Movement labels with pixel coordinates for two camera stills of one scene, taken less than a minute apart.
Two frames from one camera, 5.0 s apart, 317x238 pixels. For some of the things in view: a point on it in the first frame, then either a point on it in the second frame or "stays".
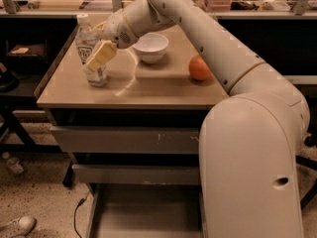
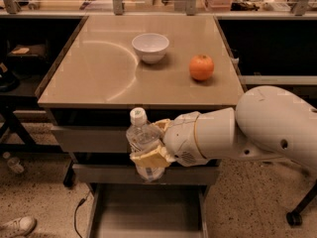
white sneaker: x=19 y=227 stays
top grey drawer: x=126 y=140 stays
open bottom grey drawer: x=146 y=210 stays
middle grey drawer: x=136 y=174 stays
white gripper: x=116 y=31 → x=180 y=137
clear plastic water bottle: x=88 y=38 → x=144 y=137
